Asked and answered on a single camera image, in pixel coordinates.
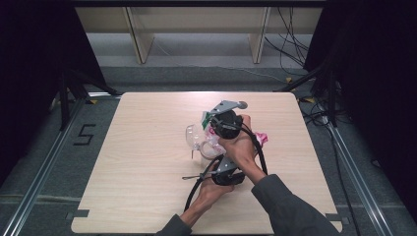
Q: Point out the light wooden shelf unit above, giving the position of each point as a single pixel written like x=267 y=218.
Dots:
x=141 y=39

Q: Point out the pink printed plastic bag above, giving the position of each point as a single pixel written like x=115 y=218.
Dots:
x=262 y=137

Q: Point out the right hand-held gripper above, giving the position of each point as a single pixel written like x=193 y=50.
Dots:
x=227 y=126

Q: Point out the black metal stand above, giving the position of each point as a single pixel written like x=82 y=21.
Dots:
x=65 y=98
x=331 y=98

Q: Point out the clear jar with beige rim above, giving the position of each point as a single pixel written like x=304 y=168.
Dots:
x=193 y=134

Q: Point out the metal floor rail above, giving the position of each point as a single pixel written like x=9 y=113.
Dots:
x=36 y=183
x=357 y=183

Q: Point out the person's left hand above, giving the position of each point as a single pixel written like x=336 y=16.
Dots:
x=209 y=195

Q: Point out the black curtain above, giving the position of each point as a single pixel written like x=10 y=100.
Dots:
x=377 y=82
x=29 y=65

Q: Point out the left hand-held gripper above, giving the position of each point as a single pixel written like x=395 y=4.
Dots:
x=227 y=175

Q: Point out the person's right hand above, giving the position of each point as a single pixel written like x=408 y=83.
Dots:
x=242 y=150

